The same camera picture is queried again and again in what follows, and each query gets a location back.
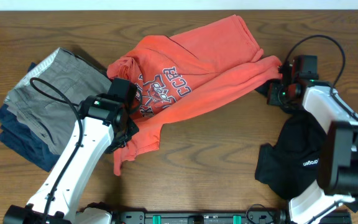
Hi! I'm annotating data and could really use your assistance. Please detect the red printed t-shirt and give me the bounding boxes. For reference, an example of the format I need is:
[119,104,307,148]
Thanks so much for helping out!
[107,15,281,175]

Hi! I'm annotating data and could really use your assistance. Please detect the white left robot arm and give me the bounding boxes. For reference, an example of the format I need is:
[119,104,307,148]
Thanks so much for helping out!
[3,94,134,224]

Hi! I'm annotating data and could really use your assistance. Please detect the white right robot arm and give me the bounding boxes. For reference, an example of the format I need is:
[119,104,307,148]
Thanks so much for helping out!
[267,80,358,223]

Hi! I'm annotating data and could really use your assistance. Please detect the grey folded trousers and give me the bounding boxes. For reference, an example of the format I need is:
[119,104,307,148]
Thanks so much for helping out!
[4,48,111,154]

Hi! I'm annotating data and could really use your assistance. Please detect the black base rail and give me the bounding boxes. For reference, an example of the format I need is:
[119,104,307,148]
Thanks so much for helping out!
[113,210,352,224]

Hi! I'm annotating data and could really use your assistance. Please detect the navy blue folded garment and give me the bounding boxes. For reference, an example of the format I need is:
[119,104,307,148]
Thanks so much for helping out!
[0,62,61,172]

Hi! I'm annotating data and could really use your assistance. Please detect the black garment with white logo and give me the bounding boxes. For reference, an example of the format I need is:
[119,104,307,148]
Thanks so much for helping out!
[255,111,326,200]

